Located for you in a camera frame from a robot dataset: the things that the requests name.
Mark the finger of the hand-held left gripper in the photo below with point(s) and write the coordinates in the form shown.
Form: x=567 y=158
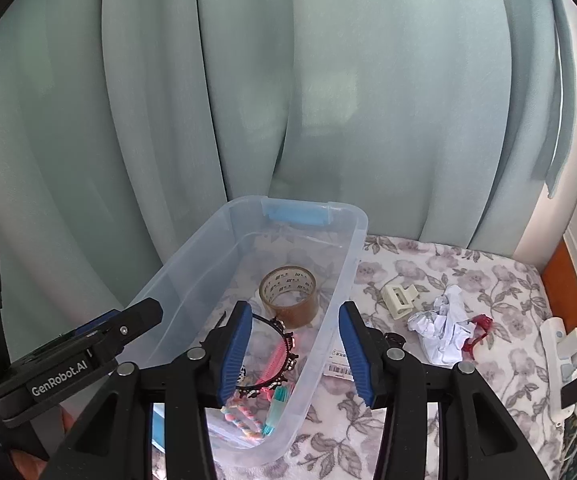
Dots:
x=128 y=327

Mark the cream hair claw clip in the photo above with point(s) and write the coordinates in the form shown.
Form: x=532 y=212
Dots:
x=398 y=302

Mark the black and white scrunchie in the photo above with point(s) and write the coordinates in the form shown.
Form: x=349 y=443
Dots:
x=241 y=374

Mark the brown wooden bed frame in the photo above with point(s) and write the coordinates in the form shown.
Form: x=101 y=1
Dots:
x=565 y=285

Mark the floral grey white blanket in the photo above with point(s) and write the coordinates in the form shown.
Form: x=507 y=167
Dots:
x=468 y=270

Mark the clear plastic storage box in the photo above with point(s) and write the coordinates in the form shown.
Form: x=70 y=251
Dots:
x=293 y=214

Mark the white paper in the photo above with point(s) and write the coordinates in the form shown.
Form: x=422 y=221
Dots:
x=441 y=335

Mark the white power strip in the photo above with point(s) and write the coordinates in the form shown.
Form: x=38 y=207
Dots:
x=550 y=345

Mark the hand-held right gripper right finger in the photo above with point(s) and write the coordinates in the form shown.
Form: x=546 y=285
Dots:
x=363 y=355

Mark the pale green curtain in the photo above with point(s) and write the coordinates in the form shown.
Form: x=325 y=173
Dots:
x=318 y=85

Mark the brown packing tape roll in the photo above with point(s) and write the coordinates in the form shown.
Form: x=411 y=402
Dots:
x=291 y=316

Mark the black flowered headband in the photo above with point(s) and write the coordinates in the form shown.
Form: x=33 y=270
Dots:
x=281 y=327

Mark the small white carton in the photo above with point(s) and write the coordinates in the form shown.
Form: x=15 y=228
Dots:
x=339 y=365

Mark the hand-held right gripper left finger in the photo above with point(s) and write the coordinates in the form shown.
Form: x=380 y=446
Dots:
x=233 y=355

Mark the pink hair comb clip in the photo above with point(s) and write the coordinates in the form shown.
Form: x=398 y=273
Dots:
x=276 y=360

